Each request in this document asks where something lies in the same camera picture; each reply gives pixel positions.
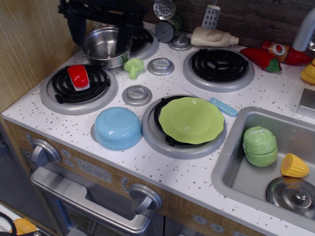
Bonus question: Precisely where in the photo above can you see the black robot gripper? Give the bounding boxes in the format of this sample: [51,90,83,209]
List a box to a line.
[58,0,147,55]

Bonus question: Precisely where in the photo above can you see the red and white toy sushi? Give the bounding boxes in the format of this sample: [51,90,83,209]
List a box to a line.
[67,64,90,91]

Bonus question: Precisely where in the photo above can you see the green plastic plate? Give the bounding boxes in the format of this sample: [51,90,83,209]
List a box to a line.
[158,96,225,146]

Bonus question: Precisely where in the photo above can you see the stainless steel pot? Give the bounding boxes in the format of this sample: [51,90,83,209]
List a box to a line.
[81,27,132,69]

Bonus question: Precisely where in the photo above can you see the green toy broccoli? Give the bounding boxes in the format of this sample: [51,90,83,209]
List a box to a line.
[124,58,144,79]

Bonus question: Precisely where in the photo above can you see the front left black burner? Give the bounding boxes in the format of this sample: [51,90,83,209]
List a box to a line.
[51,64,113,104]

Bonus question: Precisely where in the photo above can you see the silver toy can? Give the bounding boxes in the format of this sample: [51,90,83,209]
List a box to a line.
[154,13,183,43]

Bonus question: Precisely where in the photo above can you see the hanging silver skimmer ladle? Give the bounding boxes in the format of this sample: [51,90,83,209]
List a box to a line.
[153,0,176,20]

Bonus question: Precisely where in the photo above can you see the silver stovetop knob middle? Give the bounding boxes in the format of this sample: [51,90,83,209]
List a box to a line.
[147,58,175,76]

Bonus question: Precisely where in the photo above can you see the silver stovetop knob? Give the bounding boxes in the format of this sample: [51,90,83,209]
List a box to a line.
[168,32,192,51]
[122,85,153,107]
[147,58,175,76]

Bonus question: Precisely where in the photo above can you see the silver stovetop knob front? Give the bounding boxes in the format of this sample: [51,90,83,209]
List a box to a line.
[122,85,153,107]

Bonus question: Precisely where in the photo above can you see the silver stovetop knob back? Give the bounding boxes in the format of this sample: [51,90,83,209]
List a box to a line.
[168,32,192,51]

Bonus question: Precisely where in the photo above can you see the front right black burner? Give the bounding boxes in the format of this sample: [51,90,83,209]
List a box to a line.
[154,94,215,148]

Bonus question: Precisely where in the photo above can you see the cream toy mayonnaise bottle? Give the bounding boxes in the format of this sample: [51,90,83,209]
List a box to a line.
[191,27,239,47]

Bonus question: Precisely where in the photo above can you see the light blue plastic bowl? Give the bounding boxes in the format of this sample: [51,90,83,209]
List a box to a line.
[94,107,142,150]

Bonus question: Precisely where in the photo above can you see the hanging silver spatula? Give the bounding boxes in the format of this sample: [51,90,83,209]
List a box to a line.
[201,0,221,29]

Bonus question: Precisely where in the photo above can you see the back right black burner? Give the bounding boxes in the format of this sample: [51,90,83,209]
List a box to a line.
[191,49,249,83]

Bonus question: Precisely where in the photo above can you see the left silver oven knob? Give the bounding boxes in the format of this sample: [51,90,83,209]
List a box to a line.
[31,139,61,167]

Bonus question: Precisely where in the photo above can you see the silver oven knob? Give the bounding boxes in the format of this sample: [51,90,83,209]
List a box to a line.
[31,139,61,167]
[129,183,163,217]

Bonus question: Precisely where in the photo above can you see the red toy chili pepper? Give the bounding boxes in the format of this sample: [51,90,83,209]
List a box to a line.
[240,48,282,72]

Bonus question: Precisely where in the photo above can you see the right silver oven knob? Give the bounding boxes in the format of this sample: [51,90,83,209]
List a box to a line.
[129,183,163,217]

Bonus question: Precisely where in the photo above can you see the red toy ketchup bottle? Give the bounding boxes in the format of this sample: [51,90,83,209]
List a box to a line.
[260,40,313,65]

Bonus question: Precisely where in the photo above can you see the stainless steel sink basin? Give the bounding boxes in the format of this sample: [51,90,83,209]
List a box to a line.
[212,107,315,233]

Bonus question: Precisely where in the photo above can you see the green toy cabbage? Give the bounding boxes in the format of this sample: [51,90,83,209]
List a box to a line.
[243,126,278,167]

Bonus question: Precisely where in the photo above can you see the silver faucet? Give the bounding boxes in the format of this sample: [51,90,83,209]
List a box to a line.
[293,9,315,52]

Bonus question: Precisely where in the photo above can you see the yellow toy item right edge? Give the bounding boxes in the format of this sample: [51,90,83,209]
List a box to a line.
[301,59,315,85]

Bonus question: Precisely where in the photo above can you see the yellow object bottom left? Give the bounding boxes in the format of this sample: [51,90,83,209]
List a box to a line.
[13,218,37,236]

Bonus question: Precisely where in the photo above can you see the yellow toy corn cob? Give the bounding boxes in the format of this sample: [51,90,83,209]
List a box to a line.
[281,153,310,177]

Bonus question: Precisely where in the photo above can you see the steel pot lid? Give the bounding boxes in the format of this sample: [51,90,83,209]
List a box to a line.
[265,177,315,220]

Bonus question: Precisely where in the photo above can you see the blue handled toy knife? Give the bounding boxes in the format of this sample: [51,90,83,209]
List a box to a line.
[182,88,238,118]

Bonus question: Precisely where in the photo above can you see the silver oven door handle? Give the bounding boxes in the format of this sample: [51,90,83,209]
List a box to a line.
[31,168,151,236]

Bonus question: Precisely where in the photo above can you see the black cable bottom left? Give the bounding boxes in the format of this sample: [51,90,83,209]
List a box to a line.
[0,212,18,236]

